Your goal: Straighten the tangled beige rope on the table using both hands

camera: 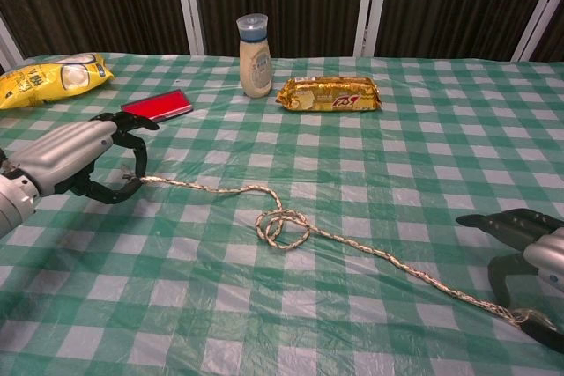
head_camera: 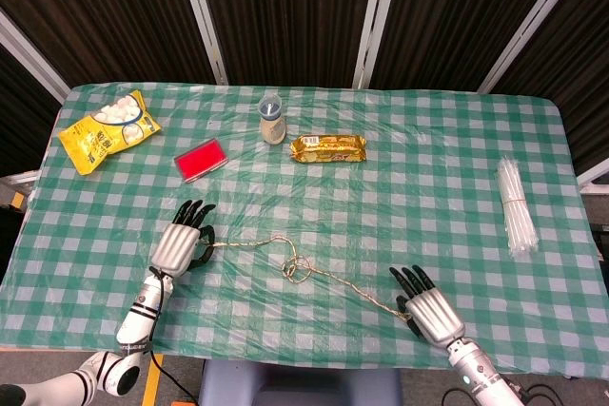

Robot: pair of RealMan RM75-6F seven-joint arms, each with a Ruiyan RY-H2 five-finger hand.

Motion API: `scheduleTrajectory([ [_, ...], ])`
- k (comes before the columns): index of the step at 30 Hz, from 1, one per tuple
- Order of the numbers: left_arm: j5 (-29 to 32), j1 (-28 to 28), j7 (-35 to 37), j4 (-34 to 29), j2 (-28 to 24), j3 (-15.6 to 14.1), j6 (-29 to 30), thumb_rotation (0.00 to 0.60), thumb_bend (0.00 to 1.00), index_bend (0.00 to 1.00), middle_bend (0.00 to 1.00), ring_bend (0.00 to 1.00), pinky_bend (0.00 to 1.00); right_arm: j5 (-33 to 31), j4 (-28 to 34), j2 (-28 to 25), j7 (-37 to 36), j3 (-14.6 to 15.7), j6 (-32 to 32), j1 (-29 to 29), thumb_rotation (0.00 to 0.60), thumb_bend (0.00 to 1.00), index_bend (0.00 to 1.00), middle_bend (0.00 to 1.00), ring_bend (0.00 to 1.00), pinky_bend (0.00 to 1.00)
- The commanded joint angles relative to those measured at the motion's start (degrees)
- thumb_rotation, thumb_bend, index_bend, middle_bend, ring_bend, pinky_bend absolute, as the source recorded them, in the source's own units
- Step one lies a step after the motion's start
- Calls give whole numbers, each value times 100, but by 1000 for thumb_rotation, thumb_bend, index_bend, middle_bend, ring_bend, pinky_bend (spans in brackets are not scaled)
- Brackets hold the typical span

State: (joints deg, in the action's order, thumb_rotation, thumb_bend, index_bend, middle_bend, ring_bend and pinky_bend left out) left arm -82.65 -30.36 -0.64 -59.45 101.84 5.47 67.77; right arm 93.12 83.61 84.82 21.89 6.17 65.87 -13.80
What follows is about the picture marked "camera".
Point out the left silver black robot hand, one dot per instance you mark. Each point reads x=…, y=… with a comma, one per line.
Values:
x=66, y=151

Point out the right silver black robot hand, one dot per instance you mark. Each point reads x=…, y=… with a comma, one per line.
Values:
x=546, y=252

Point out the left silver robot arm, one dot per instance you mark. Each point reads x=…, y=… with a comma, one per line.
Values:
x=13, y=208

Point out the yellow snack bag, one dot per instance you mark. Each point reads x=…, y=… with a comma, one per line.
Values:
x=35, y=85

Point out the red flat case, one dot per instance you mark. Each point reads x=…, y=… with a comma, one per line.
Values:
x=163, y=103

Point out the white bottle with clear cap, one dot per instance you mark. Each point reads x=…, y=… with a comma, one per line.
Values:
x=255, y=68

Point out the green checked plastic tablecloth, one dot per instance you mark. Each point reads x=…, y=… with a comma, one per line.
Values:
x=220, y=297

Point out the gold biscuit package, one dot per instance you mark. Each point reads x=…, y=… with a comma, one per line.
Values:
x=328, y=94

